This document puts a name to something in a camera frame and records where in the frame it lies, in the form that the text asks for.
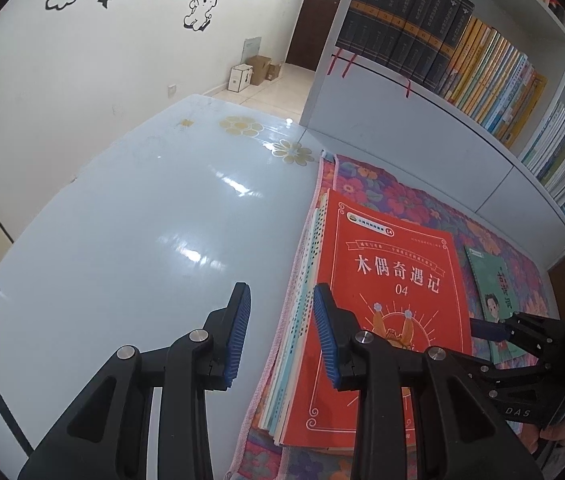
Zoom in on green poetry book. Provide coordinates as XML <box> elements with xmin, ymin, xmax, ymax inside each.
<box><xmin>463</xmin><ymin>245</ymin><xmax>542</xmax><ymax>365</ymax></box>

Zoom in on red puppet story book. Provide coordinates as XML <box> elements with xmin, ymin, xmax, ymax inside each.
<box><xmin>274</xmin><ymin>190</ymin><xmax>471</xmax><ymax>451</ymax></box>

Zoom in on stack of sorted books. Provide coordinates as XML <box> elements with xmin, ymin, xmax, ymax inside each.
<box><xmin>256</xmin><ymin>191</ymin><xmax>328</xmax><ymax>444</ymax></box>

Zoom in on row of yellow books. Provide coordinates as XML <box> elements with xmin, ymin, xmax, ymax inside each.
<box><xmin>426</xmin><ymin>18</ymin><xmax>547</xmax><ymax>148</ymax></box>

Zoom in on row of black books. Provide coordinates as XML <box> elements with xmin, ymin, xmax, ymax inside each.
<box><xmin>336</xmin><ymin>0</ymin><xmax>475</xmax><ymax>93</ymax></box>

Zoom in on floral purple table cloth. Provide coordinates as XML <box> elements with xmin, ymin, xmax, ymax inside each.
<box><xmin>225</xmin><ymin>155</ymin><xmax>552</xmax><ymax>479</ymax></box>

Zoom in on white bookshelf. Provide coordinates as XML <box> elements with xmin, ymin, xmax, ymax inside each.
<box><xmin>301</xmin><ymin>0</ymin><xmax>565</xmax><ymax>268</ymax></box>

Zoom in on cardboard boxes on floor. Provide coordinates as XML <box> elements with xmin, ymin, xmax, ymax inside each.
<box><xmin>227</xmin><ymin>55</ymin><xmax>283</xmax><ymax>93</ymax></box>

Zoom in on dark brown door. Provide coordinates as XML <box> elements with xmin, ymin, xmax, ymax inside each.
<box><xmin>286</xmin><ymin>0</ymin><xmax>340</xmax><ymax>70</ymax></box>

